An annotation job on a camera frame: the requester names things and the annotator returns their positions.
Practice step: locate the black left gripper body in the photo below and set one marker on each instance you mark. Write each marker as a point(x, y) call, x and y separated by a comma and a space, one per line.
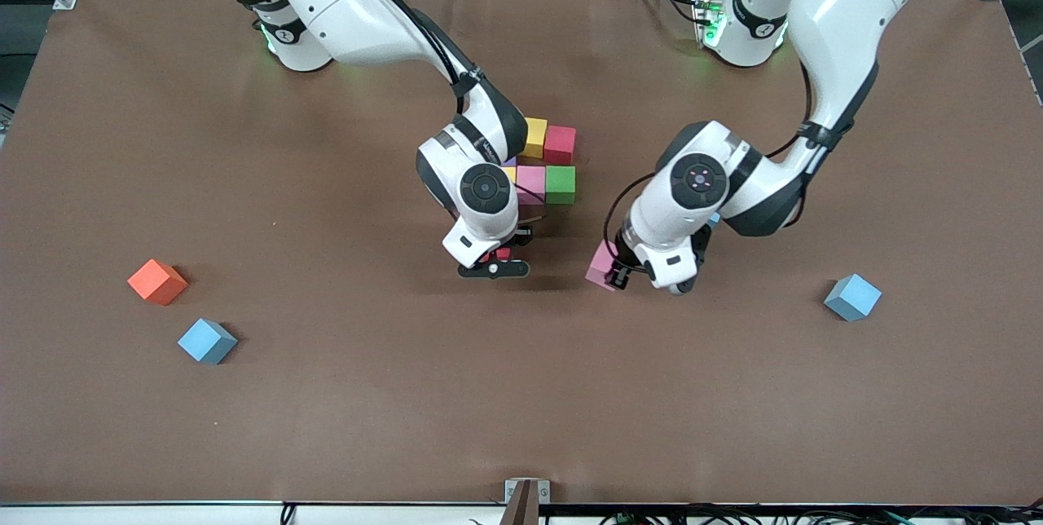
point(628, 255)

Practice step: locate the pink foam cube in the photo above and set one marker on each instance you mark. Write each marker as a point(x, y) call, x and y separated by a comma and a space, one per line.
point(600, 264)
point(531, 181)

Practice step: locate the green foam cube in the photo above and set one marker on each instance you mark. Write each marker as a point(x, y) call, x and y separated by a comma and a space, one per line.
point(561, 184)

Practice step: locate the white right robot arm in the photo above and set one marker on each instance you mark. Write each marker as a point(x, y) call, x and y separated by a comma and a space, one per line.
point(358, 11)

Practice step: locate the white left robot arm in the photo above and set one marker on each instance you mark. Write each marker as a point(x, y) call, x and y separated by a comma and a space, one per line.
point(839, 11)

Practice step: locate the brown table cover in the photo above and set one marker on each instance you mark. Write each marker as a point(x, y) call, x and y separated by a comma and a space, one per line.
point(521, 411)

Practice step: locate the orange foam cube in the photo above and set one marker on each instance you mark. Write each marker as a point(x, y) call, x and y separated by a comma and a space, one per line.
point(157, 281)

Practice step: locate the grey metal bracket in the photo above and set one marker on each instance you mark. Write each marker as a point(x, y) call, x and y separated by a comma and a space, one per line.
point(527, 509)

